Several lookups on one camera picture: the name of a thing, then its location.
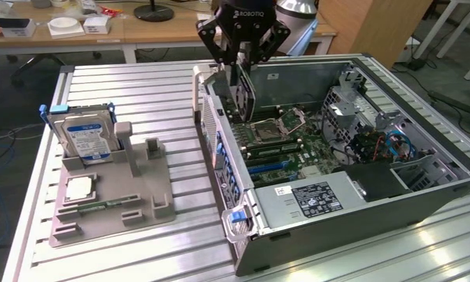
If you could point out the small white labelled box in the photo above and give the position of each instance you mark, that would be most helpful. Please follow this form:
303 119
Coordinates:
97 25

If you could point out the black power adapter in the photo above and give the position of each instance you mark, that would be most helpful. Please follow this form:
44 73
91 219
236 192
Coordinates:
417 64

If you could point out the metal socket cover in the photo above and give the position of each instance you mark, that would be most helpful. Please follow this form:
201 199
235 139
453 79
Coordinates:
293 121

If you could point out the green motherboard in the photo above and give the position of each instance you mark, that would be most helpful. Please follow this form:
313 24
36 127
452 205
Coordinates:
309 152

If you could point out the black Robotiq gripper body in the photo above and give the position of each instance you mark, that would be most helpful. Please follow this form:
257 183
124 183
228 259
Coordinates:
244 17

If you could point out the long wooden desk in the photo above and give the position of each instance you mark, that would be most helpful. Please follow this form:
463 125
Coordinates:
42 40

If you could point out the installed green RAM stick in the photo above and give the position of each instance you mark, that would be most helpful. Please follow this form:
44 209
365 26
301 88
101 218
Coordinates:
275 148

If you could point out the grey power supply unit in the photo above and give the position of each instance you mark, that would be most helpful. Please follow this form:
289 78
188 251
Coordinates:
285 205

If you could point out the silver CPU chip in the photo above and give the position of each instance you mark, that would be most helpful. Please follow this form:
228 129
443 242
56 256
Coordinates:
79 188

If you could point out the dark grey open PC case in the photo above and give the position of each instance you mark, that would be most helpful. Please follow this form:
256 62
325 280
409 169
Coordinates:
337 235

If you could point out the black plastic shroud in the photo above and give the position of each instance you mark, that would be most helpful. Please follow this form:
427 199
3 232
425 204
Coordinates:
376 182

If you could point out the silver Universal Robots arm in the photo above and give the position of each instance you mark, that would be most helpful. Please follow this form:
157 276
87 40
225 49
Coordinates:
297 8

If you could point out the blue case release tab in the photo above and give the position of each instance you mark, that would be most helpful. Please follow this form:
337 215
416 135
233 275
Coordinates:
236 217

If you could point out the black graphics card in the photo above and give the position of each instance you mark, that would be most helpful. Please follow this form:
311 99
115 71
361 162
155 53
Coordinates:
245 97

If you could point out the metal disk bay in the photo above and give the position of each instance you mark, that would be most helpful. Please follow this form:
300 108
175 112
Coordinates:
427 173

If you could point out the white round container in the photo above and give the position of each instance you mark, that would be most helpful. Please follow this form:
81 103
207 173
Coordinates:
65 26

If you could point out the white box with black top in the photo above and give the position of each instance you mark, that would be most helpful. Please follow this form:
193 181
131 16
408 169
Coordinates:
15 28

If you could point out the red packet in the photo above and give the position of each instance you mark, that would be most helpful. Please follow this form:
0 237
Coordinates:
111 12

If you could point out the CPU socket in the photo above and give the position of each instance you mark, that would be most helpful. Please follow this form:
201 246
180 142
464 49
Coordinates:
267 131

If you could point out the hard disk in blue caddy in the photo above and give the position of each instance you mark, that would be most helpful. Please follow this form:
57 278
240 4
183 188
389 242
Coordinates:
87 141

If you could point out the loose green RAM stick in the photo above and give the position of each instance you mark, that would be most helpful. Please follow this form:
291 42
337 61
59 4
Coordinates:
100 205

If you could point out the white floor device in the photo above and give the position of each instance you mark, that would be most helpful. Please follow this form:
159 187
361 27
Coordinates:
412 48

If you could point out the black floor stand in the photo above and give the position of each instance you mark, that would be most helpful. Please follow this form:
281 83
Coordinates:
463 102

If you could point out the perforated metal drive cage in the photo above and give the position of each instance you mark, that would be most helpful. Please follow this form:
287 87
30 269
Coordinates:
345 108

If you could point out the black chair base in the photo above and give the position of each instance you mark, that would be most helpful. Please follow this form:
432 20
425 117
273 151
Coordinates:
23 70

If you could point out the blue slot latch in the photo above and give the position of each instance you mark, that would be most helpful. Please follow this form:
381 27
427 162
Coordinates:
224 163
220 149
233 189
229 177

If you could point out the white table frame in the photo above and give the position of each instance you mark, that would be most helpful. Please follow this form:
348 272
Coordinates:
420 50

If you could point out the black round lamp base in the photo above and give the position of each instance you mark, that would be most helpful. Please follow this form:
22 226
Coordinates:
153 13

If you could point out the wooden cabinet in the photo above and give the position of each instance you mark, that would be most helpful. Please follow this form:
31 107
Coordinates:
396 35

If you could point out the grey plastic parts rack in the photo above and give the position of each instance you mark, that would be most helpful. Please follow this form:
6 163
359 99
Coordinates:
113 188

